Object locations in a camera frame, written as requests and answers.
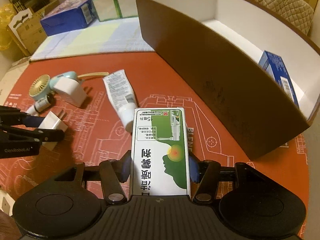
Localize white plug adapter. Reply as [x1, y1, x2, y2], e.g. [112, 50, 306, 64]
[39, 111, 68, 151]

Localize dark spray bottle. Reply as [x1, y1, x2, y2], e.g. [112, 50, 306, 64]
[26, 93, 55, 116]

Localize mint handheld fan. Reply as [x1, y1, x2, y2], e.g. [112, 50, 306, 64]
[29, 71, 109, 101]

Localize green white spray box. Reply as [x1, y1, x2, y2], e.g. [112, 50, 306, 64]
[130, 107, 190, 196]

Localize white smart socket cube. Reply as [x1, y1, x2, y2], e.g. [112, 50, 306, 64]
[53, 77, 87, 107]

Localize white cream tube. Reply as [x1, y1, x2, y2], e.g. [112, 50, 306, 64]
[103, 69, 138, 133]

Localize blue white medicine box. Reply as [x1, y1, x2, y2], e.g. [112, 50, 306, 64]
[259, 50, 299, 108]

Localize red Motul cardboard mat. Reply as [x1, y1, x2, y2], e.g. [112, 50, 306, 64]
[0, 51, 309, 205]

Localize brown cardboard box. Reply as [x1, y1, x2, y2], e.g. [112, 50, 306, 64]
[6, 0, 60, 56]

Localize yellow plastic bag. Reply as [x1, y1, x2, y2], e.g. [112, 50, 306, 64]
[0, 3, 16, 51]

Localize blue flat puzzle box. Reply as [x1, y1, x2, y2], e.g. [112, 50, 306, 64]
[40, 0, 96, 36]

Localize brown open storage box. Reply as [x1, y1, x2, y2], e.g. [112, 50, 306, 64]
[136, 0, 319, 160]

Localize quilted beige chair cover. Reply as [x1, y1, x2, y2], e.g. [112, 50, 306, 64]
[255, 0, 314, 35]

